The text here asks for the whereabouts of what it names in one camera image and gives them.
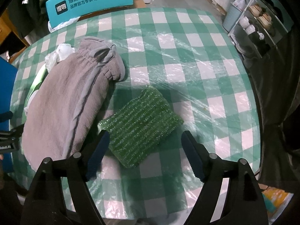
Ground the light blue trash bin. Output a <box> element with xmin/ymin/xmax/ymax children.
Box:
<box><xmin>222</xmin><ymin>3</ymin><xmax>242</xmax><ymax>32</ymax></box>

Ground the white shoe rack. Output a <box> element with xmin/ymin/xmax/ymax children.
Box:
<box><xmin>229</xmin><ymin>0</ymin><xmax>293</xmax><ymax>59</ymax></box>

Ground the green checkered tablecloth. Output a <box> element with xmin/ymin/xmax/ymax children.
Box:
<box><xmin>10</xmin><ymin>8</ymin><xmax>260</xmax><ymax>219</ymax></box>

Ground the teal shoe box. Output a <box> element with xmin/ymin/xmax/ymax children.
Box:
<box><xmin>46</xmin><ymin>0</ymin><xmax>133</xmax><ymax>28</ymax></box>

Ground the green knitted scrub cloth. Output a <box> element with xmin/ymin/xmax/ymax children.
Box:
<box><xmin>97</xmin><ymin>85</ymin><xmax>184</xmax><ymax>168</ymax></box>

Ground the green white foam sheet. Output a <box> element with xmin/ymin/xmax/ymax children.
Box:
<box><xmin>24</xmin><ymin>64</ymin><xmax>48</xmax><ymax>115</ymax></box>

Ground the white cloth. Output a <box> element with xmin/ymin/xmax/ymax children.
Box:
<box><xmin>45</xmin><ymin>43</ymin><xmax>77</xmax><ymax>72</ymax></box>

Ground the white plastic bag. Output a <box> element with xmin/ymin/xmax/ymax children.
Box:
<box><xmin>48</xmin><ymin>17</ymin><xmax>80</xmax><ymax>33</ymax></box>

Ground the blue cardboard box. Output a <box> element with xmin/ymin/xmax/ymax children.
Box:
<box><xmin>0</xmin><ymin>57</ymin><xmax>19</xmax><ymax>173</ymax></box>

